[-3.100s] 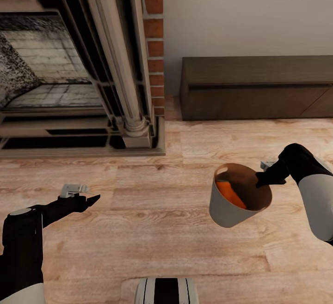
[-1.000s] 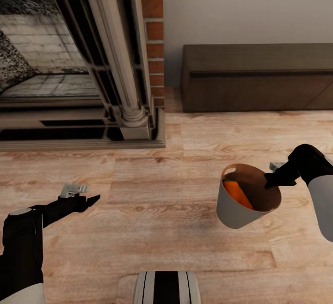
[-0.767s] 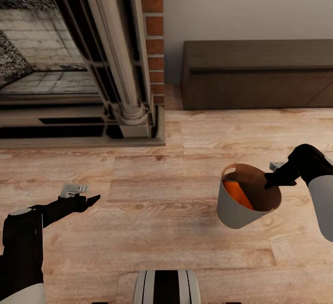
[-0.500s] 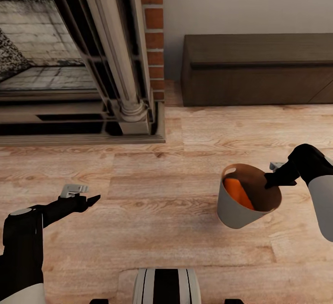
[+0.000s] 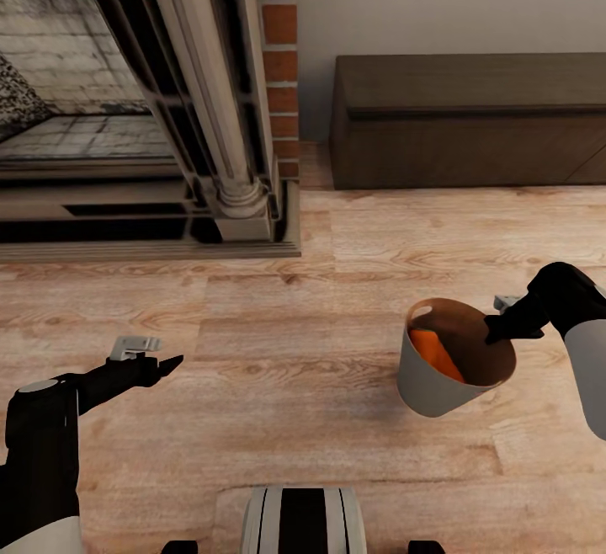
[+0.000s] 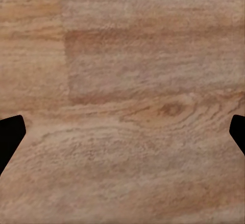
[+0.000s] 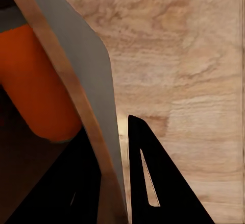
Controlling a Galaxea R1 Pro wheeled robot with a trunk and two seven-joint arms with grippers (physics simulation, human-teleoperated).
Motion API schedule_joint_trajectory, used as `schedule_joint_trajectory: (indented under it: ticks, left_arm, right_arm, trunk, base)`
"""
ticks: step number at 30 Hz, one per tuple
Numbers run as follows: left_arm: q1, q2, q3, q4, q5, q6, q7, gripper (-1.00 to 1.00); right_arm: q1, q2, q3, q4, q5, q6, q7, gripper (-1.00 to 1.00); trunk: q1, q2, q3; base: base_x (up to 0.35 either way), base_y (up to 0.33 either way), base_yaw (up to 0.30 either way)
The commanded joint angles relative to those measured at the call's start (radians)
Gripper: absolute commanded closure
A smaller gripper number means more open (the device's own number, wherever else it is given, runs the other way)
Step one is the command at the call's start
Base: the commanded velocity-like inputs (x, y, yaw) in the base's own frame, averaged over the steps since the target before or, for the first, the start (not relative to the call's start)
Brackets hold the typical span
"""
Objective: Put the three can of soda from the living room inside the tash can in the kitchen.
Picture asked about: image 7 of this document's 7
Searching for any trash can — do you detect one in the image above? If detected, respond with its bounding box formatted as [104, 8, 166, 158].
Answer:
[0, 0, 129, 224]

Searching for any can of soda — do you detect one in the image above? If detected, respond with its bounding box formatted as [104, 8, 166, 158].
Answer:
[0, 6, 83, 144]
[0, 85, 14, 132]

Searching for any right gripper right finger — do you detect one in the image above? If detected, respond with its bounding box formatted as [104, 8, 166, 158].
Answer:
[128, 115, 215, 224]

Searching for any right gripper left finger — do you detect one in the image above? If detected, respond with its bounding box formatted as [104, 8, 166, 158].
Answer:
[5, 127, 102, 224]

